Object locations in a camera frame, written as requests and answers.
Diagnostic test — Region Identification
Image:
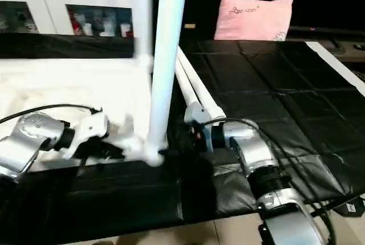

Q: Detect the white plastic table leg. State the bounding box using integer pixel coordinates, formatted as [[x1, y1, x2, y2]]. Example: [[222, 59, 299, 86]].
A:
[[177, 46, 227, 121], [135, 0, 155, 63], [173, 57, 212, 121], [144, 0, 190, 167]]

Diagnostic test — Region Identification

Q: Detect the black work mat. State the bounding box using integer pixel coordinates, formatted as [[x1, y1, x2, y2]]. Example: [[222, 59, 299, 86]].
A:
[[0, 31, 365, 243]]

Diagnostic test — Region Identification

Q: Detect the pink printed pillow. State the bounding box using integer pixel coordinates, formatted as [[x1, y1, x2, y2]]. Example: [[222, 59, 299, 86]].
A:
[[214, 0, 294, 42]]

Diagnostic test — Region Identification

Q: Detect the black sofa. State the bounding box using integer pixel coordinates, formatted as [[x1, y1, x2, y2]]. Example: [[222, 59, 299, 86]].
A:
[[185, 0, 365, 42]]

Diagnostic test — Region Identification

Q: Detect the black tripod stand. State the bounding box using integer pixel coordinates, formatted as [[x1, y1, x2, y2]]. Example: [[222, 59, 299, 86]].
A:
[[319, 195, 365, 218]]

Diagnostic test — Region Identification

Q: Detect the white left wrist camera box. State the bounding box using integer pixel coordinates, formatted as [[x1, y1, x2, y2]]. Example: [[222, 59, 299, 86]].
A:
[[71, 111, 110, 159]]

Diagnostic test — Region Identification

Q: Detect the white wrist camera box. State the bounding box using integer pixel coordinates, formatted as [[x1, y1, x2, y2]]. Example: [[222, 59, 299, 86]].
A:
[[71, 111, 110, 159], [184, 102, 210, 126]]

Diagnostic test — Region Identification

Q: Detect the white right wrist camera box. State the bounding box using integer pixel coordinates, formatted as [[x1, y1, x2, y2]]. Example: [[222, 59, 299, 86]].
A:
[[184, 102, 210, 126]]

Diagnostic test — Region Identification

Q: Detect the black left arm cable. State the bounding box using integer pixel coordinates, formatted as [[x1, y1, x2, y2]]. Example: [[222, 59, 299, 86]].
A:
[[0, 105, 103, 125]]

